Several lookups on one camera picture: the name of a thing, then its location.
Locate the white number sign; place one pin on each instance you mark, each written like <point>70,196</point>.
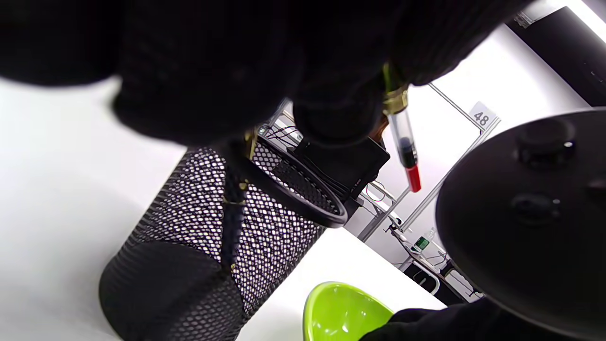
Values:
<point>482,116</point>

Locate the black monitor on stand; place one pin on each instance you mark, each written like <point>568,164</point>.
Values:
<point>350,166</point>

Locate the grey and white controller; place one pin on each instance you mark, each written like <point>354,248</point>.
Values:
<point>521,227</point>

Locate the person's left hand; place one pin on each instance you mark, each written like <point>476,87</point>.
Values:
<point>213,61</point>

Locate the lime green plastic bowl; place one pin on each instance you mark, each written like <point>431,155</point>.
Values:
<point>341,312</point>

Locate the fountain pen section red converter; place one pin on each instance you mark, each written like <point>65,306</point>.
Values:
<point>407,151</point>

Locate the person's right hand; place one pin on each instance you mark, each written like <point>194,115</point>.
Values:
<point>450,324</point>

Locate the black mesh pen holder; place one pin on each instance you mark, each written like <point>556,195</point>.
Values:
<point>189,227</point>

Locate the clear bottle green label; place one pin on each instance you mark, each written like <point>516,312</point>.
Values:
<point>421,242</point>

